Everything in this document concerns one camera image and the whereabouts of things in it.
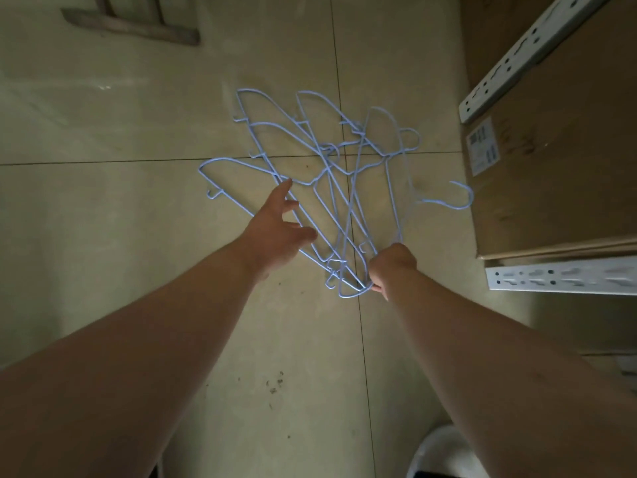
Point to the person's right hand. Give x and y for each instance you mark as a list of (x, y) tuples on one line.
[(393, 266)]

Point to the white slotted metal shelf unit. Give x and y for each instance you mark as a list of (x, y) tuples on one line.
[(492, 279)]

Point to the person's left forearm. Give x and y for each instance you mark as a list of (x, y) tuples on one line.
[(124, 368)]

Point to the person's white shoe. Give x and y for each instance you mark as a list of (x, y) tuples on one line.
[(433, 458)]

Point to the person's left hand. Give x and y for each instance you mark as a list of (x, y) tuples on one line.
[(271, 238)]

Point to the white shipping label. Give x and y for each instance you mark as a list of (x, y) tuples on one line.
[(482, 146)]

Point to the wooden folding stool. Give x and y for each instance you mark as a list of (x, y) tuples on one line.
[(129, 29)]

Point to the person's right forearm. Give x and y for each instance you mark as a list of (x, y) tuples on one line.
[(497, 383)]

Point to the large brown cardboard box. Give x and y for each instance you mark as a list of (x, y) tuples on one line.
[(572, 169)]

